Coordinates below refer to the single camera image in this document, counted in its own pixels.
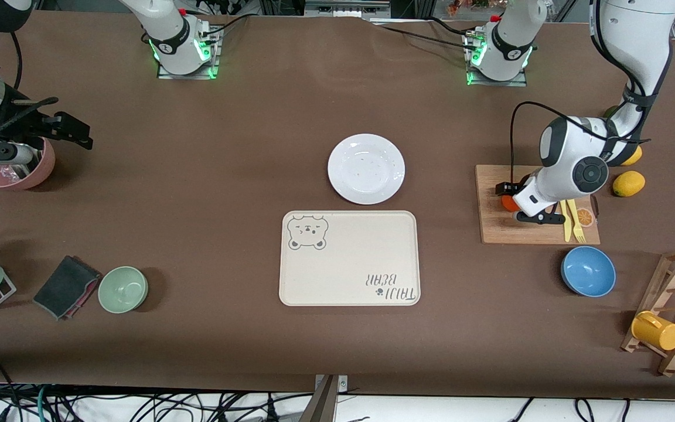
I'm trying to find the silver table edge bracket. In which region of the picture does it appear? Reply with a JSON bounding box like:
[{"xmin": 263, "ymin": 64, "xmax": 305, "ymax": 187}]
[{"xmin": 314, "ymin": 374, "xmax": 349, "ymax": 393}]

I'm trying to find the green cable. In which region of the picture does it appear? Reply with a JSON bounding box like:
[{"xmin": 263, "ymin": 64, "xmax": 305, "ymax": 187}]
[{"xmin": 36, "ymin": 384, "xmax": 52, "ymax": 422}]

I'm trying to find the yellow plastic knife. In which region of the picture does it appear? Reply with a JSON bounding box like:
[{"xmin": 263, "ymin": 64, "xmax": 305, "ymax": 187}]
[{"xmin": 559, "ymin": 199, "xmax": 572, "ymax": 243}]

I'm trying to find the blue bowl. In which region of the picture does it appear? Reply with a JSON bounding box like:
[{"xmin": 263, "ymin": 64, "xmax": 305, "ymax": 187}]
[{"xmin": 561, "ymin": 246, "xmax": 617, "ymax": 298}]

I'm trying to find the silver aluminium frame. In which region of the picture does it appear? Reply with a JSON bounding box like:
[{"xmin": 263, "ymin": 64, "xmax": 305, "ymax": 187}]
[{"xmin": 258, "ymin": 0, "xmax": 432, "ymax": 19}]

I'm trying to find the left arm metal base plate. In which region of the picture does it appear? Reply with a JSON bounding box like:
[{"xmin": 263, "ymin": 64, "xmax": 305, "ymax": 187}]
[{"xmin": 466, "ymin": 29, "xmax": 529, "ymax": 87}]

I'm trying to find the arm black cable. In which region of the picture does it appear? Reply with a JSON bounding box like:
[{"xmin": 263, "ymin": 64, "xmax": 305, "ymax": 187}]
[
  {"xmin": 510, "ymin": 101, "xmax": 652, "ymax": 185},
  {"xmin": 9, "ymin": 29, "xmax": 23, "ymax": 91}
]

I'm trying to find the white round plate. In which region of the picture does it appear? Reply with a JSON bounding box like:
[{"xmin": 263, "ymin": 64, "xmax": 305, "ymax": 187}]
[{"xmin": 328, "ymin": 134, "xmax": 406, "ymax": 206}]

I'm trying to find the cream tray with bear print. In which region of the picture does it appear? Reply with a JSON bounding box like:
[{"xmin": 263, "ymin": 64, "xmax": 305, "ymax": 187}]
[{"xmin": 279, "ymin": 210, "xmax": 421, "ymax": 307}]

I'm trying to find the pink folded cloth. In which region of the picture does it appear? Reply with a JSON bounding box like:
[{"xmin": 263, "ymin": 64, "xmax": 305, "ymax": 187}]
[{"xmin": 61, "ymin": 275, "xmax": 103, "ymax": 321}]

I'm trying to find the pale green bowl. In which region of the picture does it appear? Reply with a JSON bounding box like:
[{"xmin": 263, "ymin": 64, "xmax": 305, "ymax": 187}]
[{"xmin": 98, "ymin": 266, "xmax": 149, "ymax": 314}]

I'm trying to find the pink bowl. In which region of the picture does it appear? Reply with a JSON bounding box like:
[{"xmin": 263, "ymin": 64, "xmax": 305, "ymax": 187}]
[{"xmin": 0, "ymin": 136, "xmax": 56, "ymax": 190}]

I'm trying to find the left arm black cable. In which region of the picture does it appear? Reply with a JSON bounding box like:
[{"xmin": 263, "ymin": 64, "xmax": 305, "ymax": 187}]
[{"xmin": 510, "ymin": 101, "xmax": 652, "ymax": 185}]

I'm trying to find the long black table cable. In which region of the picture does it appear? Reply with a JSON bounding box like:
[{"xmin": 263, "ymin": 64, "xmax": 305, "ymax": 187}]
[{"xmin": 367, "ymin": 16, "xmax": 479, "ymax": 50}]

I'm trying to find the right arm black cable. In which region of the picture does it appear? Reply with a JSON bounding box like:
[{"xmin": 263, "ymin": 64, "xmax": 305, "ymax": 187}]
[{"xmin": 9, "ymin": 29, "xmax": 23, "ymax": 91}]

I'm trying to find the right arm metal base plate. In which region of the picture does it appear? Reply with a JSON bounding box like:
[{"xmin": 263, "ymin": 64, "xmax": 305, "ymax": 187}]
[{"xmin": 156, "ymin": 23, "xmax": 221, "ymax": 80}]

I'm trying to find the yellow cup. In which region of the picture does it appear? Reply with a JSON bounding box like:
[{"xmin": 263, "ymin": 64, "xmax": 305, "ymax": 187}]
[{"xmin": 631, "ymin": 311, "xmax": 675, "ymax": 352}]

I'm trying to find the short black table cable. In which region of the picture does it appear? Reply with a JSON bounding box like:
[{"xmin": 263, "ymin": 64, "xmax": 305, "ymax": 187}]
[{"xmin": 200, "ymin": 13, "xmax": 253, "ymax": 37}]

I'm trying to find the dark grey folded cloth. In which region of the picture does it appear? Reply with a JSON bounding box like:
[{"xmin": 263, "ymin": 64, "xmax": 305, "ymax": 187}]
[{"xmin": 33, "ymin": 255, "xmax": 103, "ymax": 321}]

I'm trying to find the metal ladle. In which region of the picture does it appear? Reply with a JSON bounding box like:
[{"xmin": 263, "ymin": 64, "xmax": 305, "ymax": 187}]
[{"xmin": 0, "ymin": 161, "xmax": 43, "ymax": 180}]

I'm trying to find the wooden peg rack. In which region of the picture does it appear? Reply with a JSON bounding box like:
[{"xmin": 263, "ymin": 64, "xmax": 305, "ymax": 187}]
[{"xmin": 621, "ymin": 248, "xmax": 675, "ymax": 377}]

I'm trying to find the bamboo cutting board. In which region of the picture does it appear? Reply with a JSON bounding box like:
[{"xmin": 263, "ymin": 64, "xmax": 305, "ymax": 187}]
[{"xmin": 475, "ymin": 165, "xmax": 601, "ymax": 245}]

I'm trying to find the yellow plastic fork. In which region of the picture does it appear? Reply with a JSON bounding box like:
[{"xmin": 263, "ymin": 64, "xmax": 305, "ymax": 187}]
[{"xmin": 566, "ymin": 198, "xmax": 587, "ymax": 244}]

